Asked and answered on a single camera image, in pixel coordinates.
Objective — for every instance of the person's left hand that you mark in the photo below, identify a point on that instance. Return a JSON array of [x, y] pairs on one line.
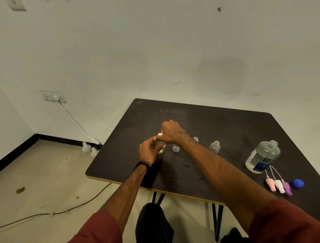
[[147, 152]]

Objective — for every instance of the person's right hand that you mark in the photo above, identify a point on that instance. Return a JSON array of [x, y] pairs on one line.
[[172, 131]]

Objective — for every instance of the small yellow bottle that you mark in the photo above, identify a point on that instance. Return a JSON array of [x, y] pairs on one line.
[[160, 143]]

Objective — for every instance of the small purple tinted bottle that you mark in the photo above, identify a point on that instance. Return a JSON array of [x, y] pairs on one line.
[[215, 147]]

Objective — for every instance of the large clear bottle blue label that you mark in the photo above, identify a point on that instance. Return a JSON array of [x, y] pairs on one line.
[[262, 156]]

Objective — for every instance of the pink spray cap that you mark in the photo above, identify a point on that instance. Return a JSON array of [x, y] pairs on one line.
[[270, 184]]

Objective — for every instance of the white spray cap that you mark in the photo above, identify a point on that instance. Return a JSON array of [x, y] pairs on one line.
[[279, 186]]

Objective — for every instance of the purple spray cap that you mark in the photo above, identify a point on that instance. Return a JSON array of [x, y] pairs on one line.
[[287, 189]]

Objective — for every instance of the blue bottle cap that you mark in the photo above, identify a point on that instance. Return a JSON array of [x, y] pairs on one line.
[[297, 183]]

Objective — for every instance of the person's right forearm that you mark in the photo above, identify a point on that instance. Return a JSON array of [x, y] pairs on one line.
[[225, 180]]

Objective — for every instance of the person's left forearm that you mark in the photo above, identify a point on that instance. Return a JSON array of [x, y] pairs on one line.
[[127, 192]]

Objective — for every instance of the person's black trousers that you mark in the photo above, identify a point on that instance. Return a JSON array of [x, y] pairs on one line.
[[153, 225]]

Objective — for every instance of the person's left red sleeve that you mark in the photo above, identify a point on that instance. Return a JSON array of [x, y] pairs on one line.
[[100, 229]]

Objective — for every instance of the person's red sleeve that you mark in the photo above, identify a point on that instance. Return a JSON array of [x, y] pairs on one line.
[[287, 222], [100, 229]]

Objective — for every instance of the person's right red sleeve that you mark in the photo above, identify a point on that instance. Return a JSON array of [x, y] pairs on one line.
[[287, 222]]

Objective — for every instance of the black wristband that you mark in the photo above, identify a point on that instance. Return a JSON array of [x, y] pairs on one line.
[[142, 164]]

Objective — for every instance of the black table leg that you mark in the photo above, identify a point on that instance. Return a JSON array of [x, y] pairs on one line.
[[217, 220], [157, 198]]

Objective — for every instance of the white wall socket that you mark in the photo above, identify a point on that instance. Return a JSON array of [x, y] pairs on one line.
[[50, 96]]

